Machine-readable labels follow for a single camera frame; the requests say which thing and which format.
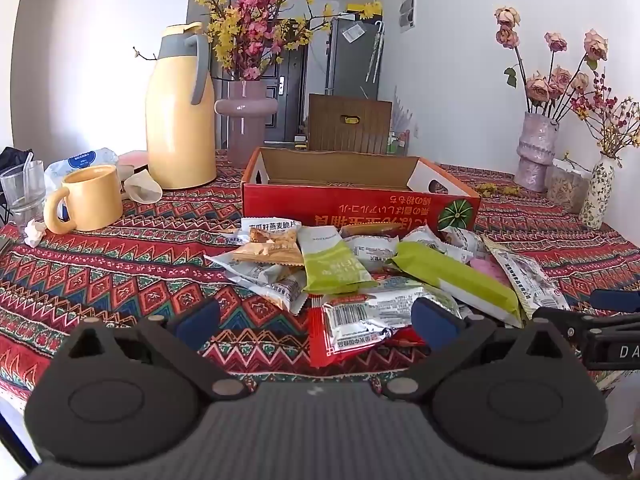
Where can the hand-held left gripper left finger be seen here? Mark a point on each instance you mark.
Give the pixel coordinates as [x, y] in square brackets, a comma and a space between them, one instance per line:
[197, 322]

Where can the wooden chair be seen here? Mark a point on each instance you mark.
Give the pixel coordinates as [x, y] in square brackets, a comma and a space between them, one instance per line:
[349, 130]

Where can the clear cereal jar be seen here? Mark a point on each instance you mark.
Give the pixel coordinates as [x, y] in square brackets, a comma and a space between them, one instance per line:
[567, 187]

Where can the white dried grass bundle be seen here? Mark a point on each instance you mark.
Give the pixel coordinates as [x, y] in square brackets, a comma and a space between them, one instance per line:
[402, 110]

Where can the red silver snack packet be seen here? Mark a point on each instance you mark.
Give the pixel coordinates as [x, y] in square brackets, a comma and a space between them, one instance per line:
[350, 317]

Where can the fallen yellow petals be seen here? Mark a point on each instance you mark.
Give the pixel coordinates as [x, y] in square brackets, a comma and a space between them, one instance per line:
[492, 189]

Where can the pink snack packet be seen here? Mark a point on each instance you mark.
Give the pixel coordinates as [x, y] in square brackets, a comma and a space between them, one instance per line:
[487, 267]

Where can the grey refrigerator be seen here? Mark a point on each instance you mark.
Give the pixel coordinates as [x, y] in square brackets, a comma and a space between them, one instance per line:
[352, 65]

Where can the dried pink roses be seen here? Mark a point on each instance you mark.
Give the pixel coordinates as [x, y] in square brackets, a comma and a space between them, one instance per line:
[542, 85]

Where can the yellow box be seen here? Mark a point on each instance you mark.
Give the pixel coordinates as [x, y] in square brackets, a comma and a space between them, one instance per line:
[365, 7]

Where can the cream paper cup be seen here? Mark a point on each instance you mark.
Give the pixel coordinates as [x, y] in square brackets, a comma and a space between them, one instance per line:
[142, 187]

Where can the yellow thermos jug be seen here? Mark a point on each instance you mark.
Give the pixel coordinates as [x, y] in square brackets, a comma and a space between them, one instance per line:
[180, 120]

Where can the red yellow berry branches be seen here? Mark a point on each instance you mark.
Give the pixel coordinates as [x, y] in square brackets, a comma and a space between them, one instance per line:
[612, 120]

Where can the yellow and pink blossom branches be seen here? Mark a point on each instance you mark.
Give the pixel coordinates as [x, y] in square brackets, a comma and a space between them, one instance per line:
[250, 15]

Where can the dark bag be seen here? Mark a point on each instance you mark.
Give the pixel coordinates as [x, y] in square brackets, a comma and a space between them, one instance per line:
[14, 156]

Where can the pink flat box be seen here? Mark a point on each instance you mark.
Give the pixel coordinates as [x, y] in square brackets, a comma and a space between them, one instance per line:
[132, 160]

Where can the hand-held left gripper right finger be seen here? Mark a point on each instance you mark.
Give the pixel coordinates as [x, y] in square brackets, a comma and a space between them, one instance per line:
[435, 327]

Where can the red cardboard box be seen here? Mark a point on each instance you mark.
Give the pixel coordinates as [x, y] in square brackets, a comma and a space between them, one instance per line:
[350, 200]

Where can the wet wipes pack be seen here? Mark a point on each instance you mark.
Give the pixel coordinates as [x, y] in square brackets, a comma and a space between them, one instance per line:
[80, 159]

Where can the crumpled tissue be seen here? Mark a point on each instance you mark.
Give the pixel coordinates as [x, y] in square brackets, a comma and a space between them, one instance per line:
[35, 232]

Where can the floral print vase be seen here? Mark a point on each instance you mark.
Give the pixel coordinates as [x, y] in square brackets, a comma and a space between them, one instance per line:
[597, 192]

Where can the clear drinking glass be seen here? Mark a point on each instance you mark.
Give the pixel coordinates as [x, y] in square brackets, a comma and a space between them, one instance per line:
[22, 195]

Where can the pink textured vase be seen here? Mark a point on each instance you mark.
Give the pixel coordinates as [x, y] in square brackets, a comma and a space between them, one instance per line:
[535, 152]

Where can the pile of snack packets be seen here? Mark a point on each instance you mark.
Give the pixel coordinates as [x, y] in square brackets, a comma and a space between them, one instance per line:
[270, 280]

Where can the light green snack packet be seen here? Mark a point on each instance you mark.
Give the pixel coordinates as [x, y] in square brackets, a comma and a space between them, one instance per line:
[450, 277]
[330, 265]

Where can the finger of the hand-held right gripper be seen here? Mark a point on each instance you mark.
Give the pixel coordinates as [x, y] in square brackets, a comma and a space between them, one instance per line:
[617, 301]
[557, 317]

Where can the dark brown door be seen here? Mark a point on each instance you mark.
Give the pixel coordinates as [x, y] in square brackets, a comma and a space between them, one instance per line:
[292, 75]

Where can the white umbrella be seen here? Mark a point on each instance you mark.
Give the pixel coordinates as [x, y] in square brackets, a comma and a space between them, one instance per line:
[375, 52]

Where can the yellow mug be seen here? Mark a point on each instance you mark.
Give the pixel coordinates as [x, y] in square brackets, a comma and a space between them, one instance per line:
[95, 200]

